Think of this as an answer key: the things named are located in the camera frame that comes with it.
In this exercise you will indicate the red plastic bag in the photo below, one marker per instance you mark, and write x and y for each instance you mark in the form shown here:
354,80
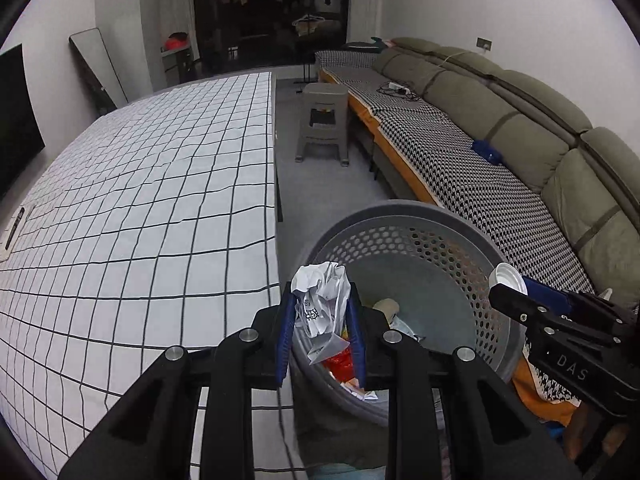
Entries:
340,362

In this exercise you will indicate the light blue cloth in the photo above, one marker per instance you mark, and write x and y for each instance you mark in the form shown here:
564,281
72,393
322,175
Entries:
345,472

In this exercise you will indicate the small blue object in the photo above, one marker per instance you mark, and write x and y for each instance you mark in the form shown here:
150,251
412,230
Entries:
487,150

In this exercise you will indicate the grey perforated plastic basket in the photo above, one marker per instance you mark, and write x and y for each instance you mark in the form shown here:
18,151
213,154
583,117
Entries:
425,260

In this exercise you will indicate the person's right forearm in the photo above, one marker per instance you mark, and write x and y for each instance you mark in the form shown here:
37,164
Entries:
580,425

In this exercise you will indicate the grey desk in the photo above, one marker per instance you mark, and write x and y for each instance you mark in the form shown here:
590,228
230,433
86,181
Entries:
175,60

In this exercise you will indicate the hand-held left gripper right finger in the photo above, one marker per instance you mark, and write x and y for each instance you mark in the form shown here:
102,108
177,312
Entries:
357,340

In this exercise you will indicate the dark teal plush toy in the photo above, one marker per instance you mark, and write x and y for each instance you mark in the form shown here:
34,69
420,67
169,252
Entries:
375,44

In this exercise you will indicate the grey plastic stool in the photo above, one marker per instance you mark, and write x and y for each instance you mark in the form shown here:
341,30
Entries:
325,95

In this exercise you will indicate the houndstooth sofa cover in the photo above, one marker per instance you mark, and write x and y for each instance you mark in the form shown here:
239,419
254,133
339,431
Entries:
450,160

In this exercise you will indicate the silver white wrapper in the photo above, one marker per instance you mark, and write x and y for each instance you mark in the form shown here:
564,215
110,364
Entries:
320,300

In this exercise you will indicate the white paper sheet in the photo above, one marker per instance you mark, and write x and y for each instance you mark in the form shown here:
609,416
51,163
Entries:
27,215

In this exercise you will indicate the black pen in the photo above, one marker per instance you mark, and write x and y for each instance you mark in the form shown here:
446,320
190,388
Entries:
15,227

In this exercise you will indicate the white round lid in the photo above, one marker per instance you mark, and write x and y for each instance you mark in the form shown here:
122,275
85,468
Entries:
505,276

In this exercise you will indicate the black television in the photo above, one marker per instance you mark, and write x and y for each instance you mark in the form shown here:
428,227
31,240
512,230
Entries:
17,125

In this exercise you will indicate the beige garment on hanger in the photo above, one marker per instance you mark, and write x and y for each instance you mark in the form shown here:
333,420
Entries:
310,25

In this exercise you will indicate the green sofa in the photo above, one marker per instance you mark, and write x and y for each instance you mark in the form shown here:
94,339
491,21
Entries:
500,90

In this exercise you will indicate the white power strip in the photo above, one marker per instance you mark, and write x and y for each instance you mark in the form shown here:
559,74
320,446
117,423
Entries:
397,87

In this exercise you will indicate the beige round pouch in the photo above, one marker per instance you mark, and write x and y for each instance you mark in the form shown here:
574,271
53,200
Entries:
386,306

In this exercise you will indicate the wall socket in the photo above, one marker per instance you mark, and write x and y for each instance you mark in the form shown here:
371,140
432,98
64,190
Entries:
484,44

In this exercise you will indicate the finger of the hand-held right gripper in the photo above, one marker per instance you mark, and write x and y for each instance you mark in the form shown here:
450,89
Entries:
547,294
515,302

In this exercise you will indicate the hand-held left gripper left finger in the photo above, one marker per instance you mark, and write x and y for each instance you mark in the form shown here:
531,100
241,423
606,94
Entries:
285,330

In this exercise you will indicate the black clothes stand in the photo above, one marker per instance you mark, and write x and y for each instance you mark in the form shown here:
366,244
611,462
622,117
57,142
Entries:
305,67

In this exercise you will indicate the leaning mirror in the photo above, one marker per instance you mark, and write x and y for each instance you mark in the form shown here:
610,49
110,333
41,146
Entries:
95,60

